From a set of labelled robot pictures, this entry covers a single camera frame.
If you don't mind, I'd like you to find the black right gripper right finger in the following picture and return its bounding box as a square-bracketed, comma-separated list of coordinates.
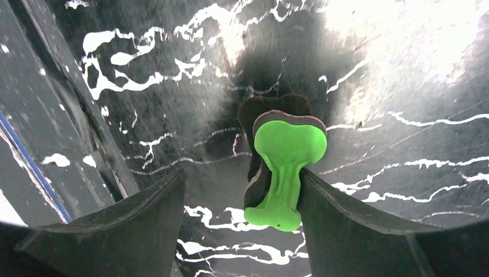
[298, 169, 488, 276]

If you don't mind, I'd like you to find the green black whiteboard eraser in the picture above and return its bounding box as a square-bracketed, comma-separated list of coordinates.
[238, 93, 328, 232]

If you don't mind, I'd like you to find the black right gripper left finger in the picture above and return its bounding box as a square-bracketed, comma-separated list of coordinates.
[1, 170, 186, 276]

